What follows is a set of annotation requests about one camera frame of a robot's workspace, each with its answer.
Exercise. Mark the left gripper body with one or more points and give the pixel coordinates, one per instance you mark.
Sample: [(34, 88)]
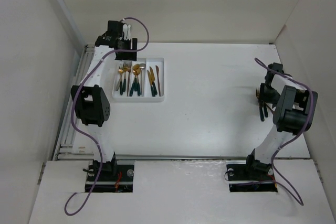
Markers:
[(125, 56)]

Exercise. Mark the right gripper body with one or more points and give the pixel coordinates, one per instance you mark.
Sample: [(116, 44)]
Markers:
[(269, 94)]

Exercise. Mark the gold fork green handle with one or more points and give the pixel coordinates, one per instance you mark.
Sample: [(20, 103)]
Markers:
[(126, 68)]

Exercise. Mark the silver rose fork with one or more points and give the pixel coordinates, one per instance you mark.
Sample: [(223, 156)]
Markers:
[(120, 66)]

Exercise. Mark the silver spoon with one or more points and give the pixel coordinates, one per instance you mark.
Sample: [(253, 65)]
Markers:
[(142, 67)]

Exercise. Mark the gold knife green handle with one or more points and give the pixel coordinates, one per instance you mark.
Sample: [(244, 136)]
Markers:
[(153, 81), (265, 110)]

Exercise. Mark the rose gold knife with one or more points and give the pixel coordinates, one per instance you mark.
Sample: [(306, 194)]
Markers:
[(158, 79)]

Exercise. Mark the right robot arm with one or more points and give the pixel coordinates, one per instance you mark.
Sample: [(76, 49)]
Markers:
[(294, 105)]

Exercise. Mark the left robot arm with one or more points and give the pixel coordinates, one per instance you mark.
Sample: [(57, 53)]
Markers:
[(90, 104)]

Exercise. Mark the white cutlery tray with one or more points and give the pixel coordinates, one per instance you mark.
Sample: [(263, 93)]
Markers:
[(147, 96)]

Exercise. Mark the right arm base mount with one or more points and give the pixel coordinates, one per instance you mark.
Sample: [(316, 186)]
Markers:
[(243, 181)]

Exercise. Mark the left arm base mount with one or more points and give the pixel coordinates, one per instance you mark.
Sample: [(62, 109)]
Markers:
[(117, 179)]

